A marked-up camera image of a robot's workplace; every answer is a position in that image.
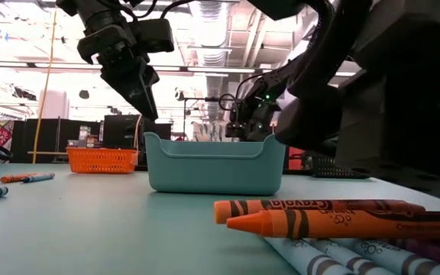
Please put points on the black plastic basket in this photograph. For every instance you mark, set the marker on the black plastic basket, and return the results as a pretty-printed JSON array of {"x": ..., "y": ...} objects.
[{"x": 330, "y": 170}]

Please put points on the ribbed silver air duct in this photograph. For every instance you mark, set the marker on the ribbed silver air duct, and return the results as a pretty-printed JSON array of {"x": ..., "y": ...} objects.
[{"x": 212, "y": 38}]

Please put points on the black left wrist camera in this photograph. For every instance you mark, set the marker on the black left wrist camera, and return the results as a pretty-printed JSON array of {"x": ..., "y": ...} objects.
[{"x": 153, "y": 36}]

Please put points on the stacked small boxes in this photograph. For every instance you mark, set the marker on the stacked small boxes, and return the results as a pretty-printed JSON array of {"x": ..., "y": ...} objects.
[{"x": 84, "y": 133}]

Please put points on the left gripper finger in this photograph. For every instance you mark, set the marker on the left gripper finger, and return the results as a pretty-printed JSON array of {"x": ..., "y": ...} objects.
[
  {"x": 136, "y": 88},
  {"x": 152, "y": 76}
]

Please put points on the orange crayon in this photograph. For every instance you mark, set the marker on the orange crayon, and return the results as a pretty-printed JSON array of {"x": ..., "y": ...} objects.
[
  {"x": 338, "y": 225},
  {"x": 11, "y": 178},
  {"x": 281, "y": 206}
]

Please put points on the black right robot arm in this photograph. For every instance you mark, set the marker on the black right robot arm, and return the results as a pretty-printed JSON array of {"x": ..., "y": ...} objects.
[{"x": 277, "y": 78}]

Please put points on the large black monitor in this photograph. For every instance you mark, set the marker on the large black monitor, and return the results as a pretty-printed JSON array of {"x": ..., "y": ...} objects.
[{"x": 124, "y": 131}]

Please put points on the linear ceiling light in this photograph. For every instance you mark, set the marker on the linear ceiling light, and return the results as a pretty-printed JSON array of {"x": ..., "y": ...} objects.
[
  {"x": 220, "y": 70},
  {"x": 168, "y": 68}
]

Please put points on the white patterned cloth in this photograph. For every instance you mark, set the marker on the white patterned cloth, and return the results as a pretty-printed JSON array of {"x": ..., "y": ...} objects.
[{"x": 208, "y": 131}]

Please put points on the red cloth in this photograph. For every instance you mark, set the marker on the red cloth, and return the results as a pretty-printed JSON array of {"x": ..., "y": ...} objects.
[{"x": 295, "y": 158}]

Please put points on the orange plastic basket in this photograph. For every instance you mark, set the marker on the orange plastic basket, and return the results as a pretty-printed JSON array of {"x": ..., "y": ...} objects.
[{"x": 101, "y": 160}]

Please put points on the black partition panel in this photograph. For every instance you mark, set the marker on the black partition panel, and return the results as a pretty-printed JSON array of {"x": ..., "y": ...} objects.
[{"x": 63, "y": 137}]

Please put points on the clear centre tray with screws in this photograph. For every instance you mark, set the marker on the clear centre tray with screws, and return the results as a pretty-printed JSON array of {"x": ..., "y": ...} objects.
[{"x": 212, "y": 172}]

